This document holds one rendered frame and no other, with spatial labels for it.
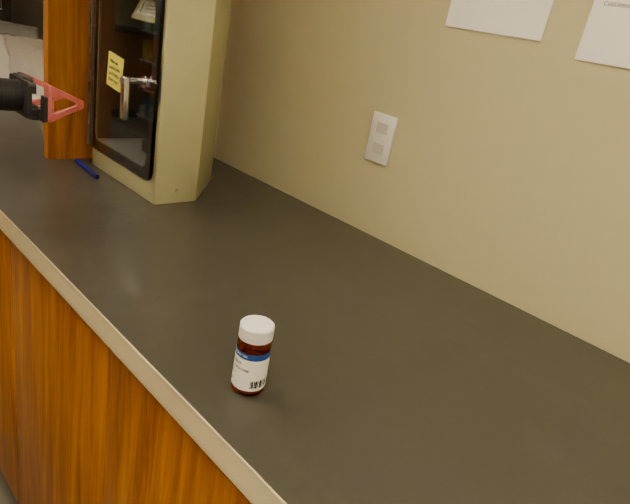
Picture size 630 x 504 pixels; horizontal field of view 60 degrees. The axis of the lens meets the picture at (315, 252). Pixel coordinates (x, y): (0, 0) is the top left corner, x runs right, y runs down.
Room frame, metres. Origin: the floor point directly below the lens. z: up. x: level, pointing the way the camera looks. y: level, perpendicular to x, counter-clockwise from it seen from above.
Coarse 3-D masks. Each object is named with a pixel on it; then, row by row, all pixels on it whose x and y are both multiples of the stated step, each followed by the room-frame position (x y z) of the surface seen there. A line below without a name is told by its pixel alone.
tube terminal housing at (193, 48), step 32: (192, 0) 1.18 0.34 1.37; (224, 0) 1.32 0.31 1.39; (192, 32) 1.19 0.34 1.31; (224, 32) 1.37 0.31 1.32; (192, 64) 1.19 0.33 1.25; (192, 96) 1.20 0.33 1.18; (160, 128) 1.14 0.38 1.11; (192, 128) 1.20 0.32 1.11; (96, 160) 1.34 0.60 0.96; (160, 160) 1.15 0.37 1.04; (192, 160) 1.21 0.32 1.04; (160, 192) 1.15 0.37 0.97; (192, 192) 1.22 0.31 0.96
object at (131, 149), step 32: (96, 0) 1.33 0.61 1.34; (128, 0) 1.23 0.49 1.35; (160, 0) 1.14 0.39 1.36; (96, 32) 1.33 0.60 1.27; (128, 32) 1.22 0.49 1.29; (160, 32) 1.14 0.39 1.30; (96, 64) 1.32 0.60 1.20; (128, 64) 1.22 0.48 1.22; (96, 96) 1.32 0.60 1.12; (96, 128) 1.32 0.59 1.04; (128, 128) 1.21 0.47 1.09; (128, 160) 1.20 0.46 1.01
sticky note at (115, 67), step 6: (114, 54) 1.26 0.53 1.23; (108, 60) 1.28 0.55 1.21; (114, 60) 1.26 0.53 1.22; (120, 60) 1.24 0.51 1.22; (108, 66) 1.28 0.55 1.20; (114, 66) 1.26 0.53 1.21; (120, 66) 1.24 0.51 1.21; (108, 72) 1.28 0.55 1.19; (114, 72) 1.26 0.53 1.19; (120, 72) 1.24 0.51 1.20; (108, 78) 1.28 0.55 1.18; (114, 78) 1.26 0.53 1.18; (108, 84) 1.28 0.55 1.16; (114, 84) 1.26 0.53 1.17; (120, 84) 1.24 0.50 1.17
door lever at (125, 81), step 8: (120, 80) 1.13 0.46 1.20; (128, 80) 1.13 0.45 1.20; (136, 80) 1.15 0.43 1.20; (144, 80) 1.16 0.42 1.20; (128, 88) 1.13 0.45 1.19; (120, 96) 1.13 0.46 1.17; (128, 96) 1.13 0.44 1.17; (120, 104) 1.13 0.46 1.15; (128, 104) 1.14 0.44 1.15; (120, 112) 1.13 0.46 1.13; (128, 112) 1.14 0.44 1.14
